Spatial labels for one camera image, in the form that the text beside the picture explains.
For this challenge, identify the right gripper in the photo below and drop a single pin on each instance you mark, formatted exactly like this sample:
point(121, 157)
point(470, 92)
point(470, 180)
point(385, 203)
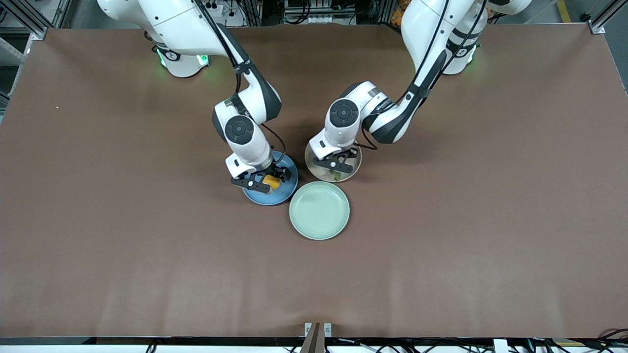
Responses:
point(275, 171)

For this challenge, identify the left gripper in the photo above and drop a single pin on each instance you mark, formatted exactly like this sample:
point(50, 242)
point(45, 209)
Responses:
point(345, 157)

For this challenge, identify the yellow lemon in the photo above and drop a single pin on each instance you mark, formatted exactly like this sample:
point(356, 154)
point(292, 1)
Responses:
point(272, 183)

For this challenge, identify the green lettuce leaf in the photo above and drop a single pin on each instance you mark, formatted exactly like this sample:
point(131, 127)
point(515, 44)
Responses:
point(336, 175)

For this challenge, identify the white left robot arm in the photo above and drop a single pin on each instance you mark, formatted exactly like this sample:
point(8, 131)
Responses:
point(427, 29)

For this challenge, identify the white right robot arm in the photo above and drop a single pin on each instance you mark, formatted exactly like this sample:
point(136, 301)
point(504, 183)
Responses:
point(167, 24)

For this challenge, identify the beige plate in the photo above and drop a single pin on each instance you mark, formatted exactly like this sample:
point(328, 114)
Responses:
point(321, 175)

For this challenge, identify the blue plate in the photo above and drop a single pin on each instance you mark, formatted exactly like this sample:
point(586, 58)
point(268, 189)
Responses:
point(285, 193)

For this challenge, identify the pale green plate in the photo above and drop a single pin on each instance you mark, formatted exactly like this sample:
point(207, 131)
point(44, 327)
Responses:
point(319, 211)

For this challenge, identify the white background device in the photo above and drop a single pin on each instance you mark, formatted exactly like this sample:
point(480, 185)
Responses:
point(314, 18)

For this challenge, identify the orange items pile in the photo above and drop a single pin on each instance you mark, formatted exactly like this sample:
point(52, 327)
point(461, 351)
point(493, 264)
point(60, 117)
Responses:
point(398, 17)

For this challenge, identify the white power strip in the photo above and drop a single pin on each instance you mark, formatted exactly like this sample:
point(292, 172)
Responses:
point(221, 6)

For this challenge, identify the white block under table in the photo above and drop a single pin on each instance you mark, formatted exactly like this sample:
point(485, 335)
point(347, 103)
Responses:
point(503, 347)

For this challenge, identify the small metal table bracket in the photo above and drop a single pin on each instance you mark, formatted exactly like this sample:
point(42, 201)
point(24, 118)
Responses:
point(307, 329)

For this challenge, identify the aluminium frame profile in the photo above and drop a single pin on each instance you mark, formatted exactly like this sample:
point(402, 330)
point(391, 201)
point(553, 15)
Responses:
point(29, 24)
point(601, 22)

